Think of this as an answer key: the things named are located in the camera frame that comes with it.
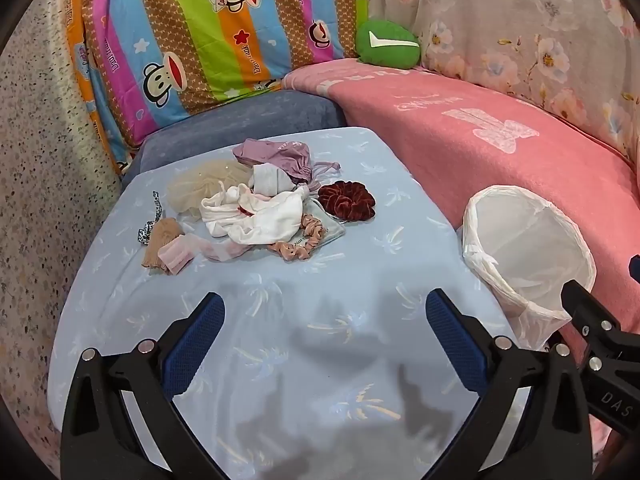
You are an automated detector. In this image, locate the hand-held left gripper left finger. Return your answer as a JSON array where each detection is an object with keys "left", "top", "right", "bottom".
[{"left": 60, "top": 291, "right": 236, "bottom": 480}]

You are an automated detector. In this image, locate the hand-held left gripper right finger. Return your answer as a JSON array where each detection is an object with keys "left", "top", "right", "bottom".
[{"left": 425, "top": 287, "right": 597, "bottom": 480}]

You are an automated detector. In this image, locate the pink cloth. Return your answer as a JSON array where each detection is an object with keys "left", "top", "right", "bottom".
[{"left": 157, "top": 235, "right": 251, "bottom": 276}]

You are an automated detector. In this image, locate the bin with white plastic liner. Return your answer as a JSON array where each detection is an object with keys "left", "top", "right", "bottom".
[{"left": 462, "top": 185, "right": 598, "bottom": 353}]

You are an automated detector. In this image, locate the tan stocking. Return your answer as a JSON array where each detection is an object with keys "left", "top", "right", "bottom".
[{"left": 141, "top": 217, "right": 186, "bottom": 276}]

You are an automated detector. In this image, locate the pink scrunchie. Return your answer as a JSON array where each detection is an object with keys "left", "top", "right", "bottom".
[{"left": 267, "top": 214, "right": 326, "bottom": 262}]

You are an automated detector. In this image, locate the white cloth with red trim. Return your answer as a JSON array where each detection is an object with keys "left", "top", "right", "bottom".
[{"left": 200, "top": 185, "right": 311, "bottom": 247}]

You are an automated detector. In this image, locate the black white patterned ribbon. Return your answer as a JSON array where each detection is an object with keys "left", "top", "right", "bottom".
[{"left": 137, "top": 190, "right": 166, "bottom": 247}]

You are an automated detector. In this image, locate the beige mesh net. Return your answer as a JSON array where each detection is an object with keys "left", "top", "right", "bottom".
[{"left": 166, "top": 160, "right": 253, "bottom": 221}]

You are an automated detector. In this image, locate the pale blue fabric pouch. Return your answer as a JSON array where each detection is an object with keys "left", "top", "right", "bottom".
[{"left": 300, "top": 197, "right": 347, "bottom": 248}]

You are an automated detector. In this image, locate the small white cloth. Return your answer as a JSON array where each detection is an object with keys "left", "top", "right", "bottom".
[{"left": 250, "top": 162, "right": 296, "bottom": 196}]

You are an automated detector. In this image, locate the dark red velvet scrunchie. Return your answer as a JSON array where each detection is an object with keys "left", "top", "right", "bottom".
[{"left": 317, "top": 180, "right": 377, "bottom": 222}]

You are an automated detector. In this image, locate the purple drawstring bag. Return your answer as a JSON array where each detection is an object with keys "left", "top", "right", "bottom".
[{"left": 232, "top": 139, "right": 342, "bottom": 193}]

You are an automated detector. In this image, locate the pink blanket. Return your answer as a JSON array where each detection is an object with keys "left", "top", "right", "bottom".
[{"left": 282, "top": 57, "right": 640, "bottom": 356}]

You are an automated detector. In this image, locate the speckled grey cloth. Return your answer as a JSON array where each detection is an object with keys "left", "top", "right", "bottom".
[{"left": 0, "top": 0, "right": 123, "bottom": 461}]

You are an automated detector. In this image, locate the blue grey sofa cushion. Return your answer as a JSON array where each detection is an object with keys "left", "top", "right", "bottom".
[{"left": 120, "top": 90, "right": 348, "bottom": 191}]

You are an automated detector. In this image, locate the green cushion with white tick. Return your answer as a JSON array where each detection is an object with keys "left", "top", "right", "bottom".
[{"left": 355, "top": 20, "right": 421, "bottom": 68}]

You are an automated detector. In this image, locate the striped monkey print quilt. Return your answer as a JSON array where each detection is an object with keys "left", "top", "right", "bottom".
[{"left": 57, "top": 0, "right": 371, "bottom": 176}]

